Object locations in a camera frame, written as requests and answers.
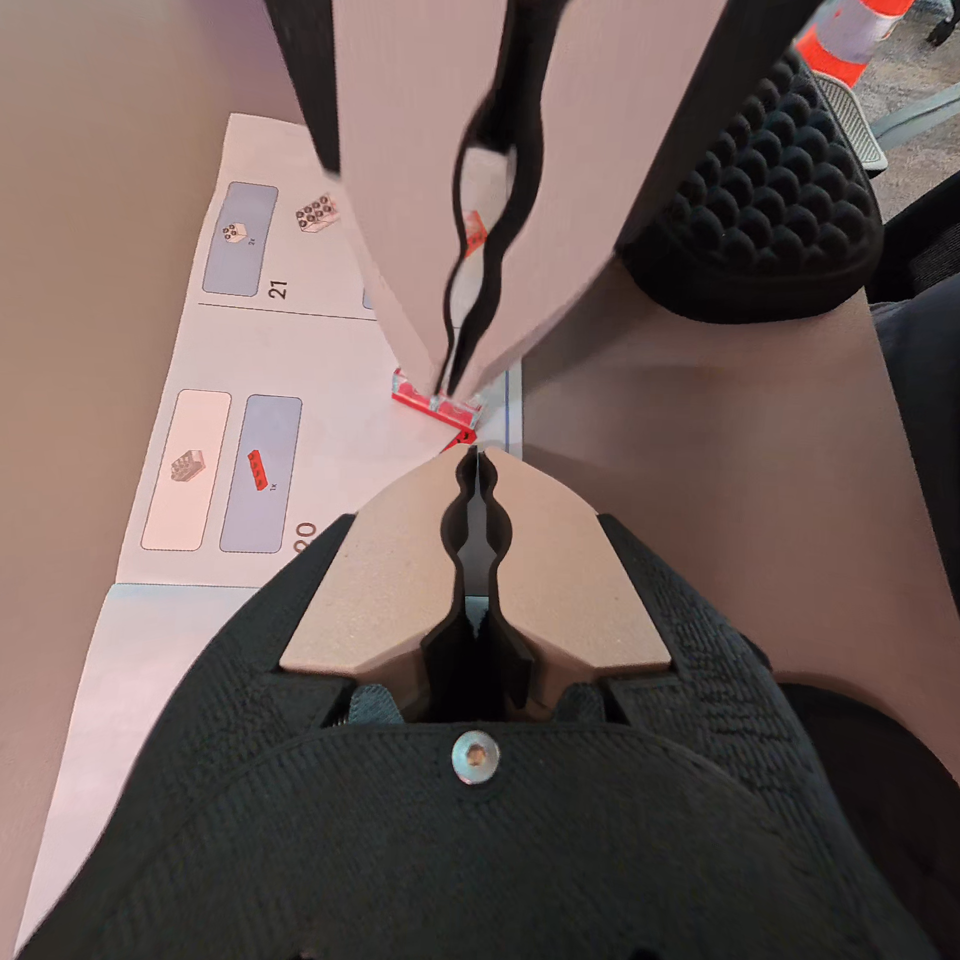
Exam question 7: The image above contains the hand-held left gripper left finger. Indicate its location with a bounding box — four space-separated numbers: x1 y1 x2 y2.
277 446 481 725

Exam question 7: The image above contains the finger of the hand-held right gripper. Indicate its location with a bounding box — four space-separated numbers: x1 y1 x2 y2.
450 0 730 399
330 0 519 397

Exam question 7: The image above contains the instruction booklet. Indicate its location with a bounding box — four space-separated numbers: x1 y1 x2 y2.
15 112 526 954

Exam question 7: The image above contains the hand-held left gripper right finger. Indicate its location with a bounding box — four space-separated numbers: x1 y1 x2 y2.
477 447 674 714

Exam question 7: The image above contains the orange traffic cone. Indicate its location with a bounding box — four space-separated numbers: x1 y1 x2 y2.
795 0 915 87

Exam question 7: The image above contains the thin red toy plate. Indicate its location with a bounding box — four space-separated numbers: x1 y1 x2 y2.
390 367 481 435

